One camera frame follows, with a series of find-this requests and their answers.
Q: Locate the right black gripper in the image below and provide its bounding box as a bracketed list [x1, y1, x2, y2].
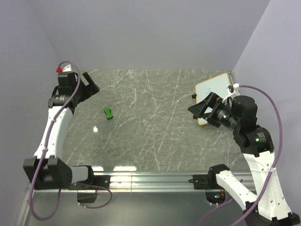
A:
[188, 91, 240, 130]

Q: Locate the yellow framed whiteboard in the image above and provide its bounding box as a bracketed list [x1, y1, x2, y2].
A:
[194, 73, 233, 126]

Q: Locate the green whiteboard eraser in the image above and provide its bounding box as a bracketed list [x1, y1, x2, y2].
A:
[104, 107, 113, 120]

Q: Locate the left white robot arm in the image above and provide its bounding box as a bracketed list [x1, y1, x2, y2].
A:
[23, 71, 100, 190]

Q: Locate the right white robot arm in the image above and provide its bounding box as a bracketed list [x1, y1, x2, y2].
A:
[188, 92, 301, 226]

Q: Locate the side aluminium rail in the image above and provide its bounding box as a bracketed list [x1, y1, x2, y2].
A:
[227, 71, 234, 85]

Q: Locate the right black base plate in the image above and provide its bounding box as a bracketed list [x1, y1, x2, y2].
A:
[188, 174, 221, 190]

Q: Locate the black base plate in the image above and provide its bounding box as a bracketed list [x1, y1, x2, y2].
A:
[69, 175, 111, 190]
[188, 174, 221, 190]

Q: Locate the aluminium mounting rail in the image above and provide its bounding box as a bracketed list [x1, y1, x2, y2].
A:
[93, 171, 257, 193]

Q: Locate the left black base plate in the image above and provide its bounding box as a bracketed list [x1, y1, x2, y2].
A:
[69, 175, 111, 190]

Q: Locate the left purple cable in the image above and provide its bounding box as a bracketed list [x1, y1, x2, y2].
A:
[28, 61, 113, 221]

